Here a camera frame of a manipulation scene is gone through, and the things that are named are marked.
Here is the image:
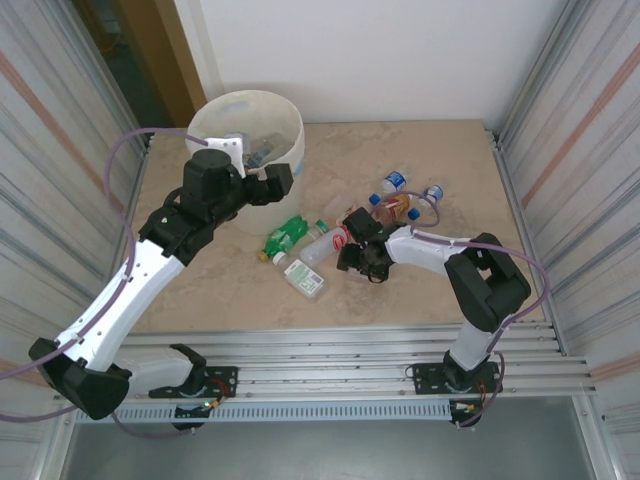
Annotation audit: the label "amber tea bottle red label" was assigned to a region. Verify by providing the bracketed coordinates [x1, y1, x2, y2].
[374, 192, 412, 221]

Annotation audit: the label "clear bottle red cap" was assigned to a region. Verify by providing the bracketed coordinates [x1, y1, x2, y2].
[298, 220, 354, 265]

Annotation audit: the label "green bottle yellow cap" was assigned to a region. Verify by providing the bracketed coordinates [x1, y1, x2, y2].
[257, 214, 311, 262]

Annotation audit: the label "cream round plastic bin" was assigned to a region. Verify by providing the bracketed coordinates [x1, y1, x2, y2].
[185, 89, 306, 236]

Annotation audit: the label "white bin liner blue trim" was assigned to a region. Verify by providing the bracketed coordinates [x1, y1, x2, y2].
[185, 89, 306, 176]

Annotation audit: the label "crushed clear plastic bottle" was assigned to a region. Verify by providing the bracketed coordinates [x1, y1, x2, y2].
[323, 195, 357, 219]

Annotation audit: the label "square bottle green white label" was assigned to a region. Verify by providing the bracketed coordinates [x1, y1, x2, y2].
[273, 250, 327, 302]

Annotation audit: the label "dark glass door pane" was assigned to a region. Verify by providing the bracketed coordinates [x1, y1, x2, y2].
[69, 0, 176, 129]

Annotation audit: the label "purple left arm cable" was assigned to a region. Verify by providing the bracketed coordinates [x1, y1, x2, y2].
[0, 128, 209, 439]

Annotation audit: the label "brown wooden door frame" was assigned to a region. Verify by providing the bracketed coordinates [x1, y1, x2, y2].
[114, 0, 209, 129]

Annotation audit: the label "aluminium rail frame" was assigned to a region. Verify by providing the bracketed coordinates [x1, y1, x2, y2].
[52, 322, 601, 401]

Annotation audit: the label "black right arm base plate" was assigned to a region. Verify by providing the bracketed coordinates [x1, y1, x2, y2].
[412, 360, 504, 396]

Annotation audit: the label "ribbed metal enclosure panel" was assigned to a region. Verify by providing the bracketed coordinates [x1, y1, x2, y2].
[492, 0, 640, 451]
[0, 0, 151, 451]

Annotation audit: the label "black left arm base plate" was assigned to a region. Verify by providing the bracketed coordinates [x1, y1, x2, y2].
[148, 366, 239, 400]

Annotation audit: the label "grey slotted cable duct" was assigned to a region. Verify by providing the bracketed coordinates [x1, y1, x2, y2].
[73, 403, 454, 422]

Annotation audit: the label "red black base wires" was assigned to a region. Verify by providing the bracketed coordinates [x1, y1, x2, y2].
[452, 382, 496, 414]
[199, 377, 236, 409]

